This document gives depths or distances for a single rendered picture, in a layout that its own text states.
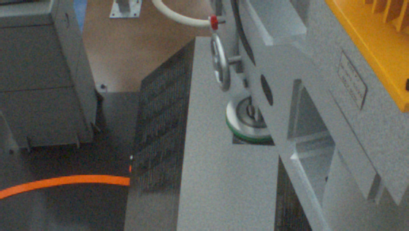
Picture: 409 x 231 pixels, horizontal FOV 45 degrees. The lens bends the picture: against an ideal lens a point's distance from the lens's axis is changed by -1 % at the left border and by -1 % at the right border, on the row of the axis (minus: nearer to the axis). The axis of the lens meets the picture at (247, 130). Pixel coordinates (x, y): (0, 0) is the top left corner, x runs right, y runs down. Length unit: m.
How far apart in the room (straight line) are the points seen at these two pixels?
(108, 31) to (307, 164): 2.66
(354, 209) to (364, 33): 0.36
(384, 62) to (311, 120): 0.49
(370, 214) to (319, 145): 0.27
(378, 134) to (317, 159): 0.45
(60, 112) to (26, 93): 0.20
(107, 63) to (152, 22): 0.49
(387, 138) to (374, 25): 0.13
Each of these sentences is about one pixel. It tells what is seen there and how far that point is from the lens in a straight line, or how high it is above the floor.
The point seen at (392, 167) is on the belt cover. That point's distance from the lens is 0.58.
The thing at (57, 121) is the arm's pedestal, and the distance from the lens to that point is 2.73.
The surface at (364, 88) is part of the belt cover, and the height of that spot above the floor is 1.69.
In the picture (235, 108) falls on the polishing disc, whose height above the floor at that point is 0.89.
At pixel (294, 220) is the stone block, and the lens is 1.51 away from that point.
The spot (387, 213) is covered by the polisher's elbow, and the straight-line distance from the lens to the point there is 0.81.
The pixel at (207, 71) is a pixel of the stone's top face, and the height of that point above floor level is 0.87.
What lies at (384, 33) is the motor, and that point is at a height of 1.76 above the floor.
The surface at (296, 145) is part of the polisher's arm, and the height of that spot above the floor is 1.30.
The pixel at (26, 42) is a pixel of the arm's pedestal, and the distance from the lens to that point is 2.40.
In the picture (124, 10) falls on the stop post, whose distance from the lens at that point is 3.67.
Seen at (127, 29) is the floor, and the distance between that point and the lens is 3.52.
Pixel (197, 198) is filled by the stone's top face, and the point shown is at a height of 0.87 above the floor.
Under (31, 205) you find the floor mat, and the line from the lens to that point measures 2.66.
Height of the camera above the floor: 2.09
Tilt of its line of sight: 49 degrees down
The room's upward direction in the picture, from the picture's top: 2 degrees clockwise
